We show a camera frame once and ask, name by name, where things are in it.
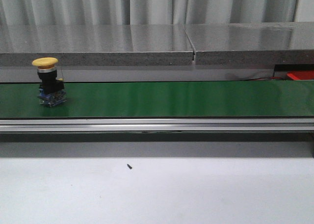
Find left grey stone slab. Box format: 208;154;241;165
0;25;194;66

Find grey stone slab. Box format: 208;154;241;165
185;22;314;65
0;25;194;66

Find green conveyor belt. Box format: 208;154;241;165
0;80;314;118

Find right grey stone slab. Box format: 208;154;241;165
185;22;314;65

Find red plastic bin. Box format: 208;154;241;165
287;70;314;80

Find grey pleated curtain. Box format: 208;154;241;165
0;0;314;25

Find aluminium conveyor side rail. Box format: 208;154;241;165
0;118;314;132

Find red and black cable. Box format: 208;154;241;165
245;76;283;82

